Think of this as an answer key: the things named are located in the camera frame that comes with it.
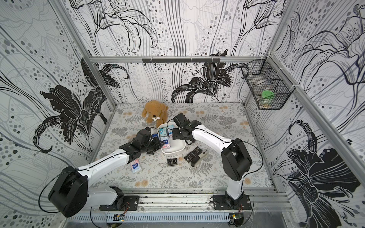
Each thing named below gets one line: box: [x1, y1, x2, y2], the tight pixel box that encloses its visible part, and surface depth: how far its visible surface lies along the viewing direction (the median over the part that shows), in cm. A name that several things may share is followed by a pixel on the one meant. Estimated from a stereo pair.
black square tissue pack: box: [167, 157, 178, 167], surface depth 88 cm
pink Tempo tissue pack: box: [159, 136, 172, 150], surface depth 86 cm
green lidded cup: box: [261, 90, 276, 107], surface depth 81 cm
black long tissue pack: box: [183, 146, 203, 163], surface depth 90 cm
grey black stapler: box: [190, 149, 209, 167], surface depth 87 cm
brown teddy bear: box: [141, 100, 169, 129], surface depth 96 cm
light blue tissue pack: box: [167, 123, 176, 135], surface depth 99 cm
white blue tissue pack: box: [130, 159, 143, 174], surface depth 85 cm
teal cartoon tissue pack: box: [158, 126, 168, 137], surface depth 97 cm
